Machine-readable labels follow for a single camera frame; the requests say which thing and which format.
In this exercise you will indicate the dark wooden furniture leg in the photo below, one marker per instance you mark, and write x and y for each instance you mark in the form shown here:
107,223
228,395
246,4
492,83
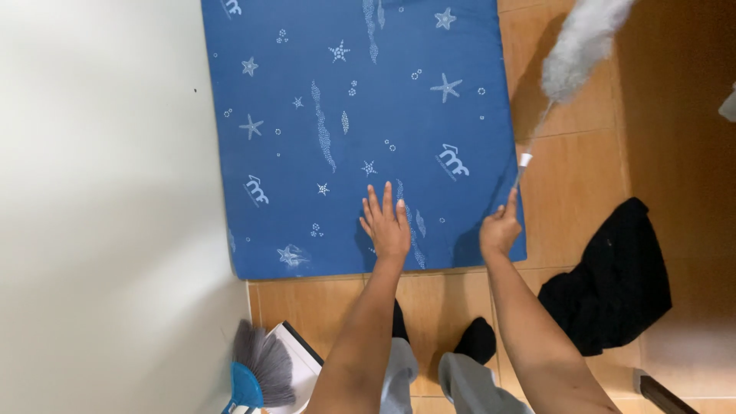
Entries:
661,394

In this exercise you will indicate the person's black left sock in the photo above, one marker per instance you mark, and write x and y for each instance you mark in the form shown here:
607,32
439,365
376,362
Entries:
399,322

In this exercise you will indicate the white dustpan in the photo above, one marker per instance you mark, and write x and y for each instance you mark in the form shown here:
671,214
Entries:
296,368

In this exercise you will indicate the black cloth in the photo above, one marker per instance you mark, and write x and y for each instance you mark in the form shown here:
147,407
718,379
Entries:
612,282

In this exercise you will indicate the blue grey-bristled broom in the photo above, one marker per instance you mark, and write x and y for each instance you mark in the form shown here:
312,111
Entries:
261,368

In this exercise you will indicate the person's black right sock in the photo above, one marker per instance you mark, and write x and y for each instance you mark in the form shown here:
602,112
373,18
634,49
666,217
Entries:
476,342

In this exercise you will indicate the grey fluffy duster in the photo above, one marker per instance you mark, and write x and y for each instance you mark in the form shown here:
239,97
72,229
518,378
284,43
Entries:
578,49

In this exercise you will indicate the grey cloth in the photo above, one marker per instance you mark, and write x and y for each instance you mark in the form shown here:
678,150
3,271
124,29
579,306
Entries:
729,103

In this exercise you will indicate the person's left hand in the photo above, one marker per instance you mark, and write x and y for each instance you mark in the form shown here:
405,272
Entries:
386,229

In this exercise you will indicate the person's black sock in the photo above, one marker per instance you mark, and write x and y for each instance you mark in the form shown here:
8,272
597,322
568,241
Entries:
476,342
399,322

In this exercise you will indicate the person's grey trousers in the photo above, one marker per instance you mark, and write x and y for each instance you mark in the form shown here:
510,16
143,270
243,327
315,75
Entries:
460,385

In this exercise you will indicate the blue starfish print mattress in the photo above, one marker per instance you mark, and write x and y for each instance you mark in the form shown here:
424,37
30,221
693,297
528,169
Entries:
356,132

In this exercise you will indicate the person's right hand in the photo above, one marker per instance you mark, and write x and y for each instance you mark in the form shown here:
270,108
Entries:
498,232

